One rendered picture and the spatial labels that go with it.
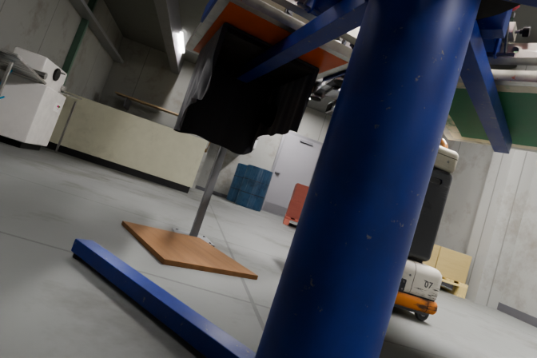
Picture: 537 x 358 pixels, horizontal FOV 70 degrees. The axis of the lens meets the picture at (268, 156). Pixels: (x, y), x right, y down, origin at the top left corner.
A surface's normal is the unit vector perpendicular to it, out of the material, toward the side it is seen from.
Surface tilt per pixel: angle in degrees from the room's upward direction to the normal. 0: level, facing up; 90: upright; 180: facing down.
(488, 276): 90
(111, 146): 90
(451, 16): 90
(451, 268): 90
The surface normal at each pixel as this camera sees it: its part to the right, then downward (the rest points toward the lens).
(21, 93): 0.21, -0.04
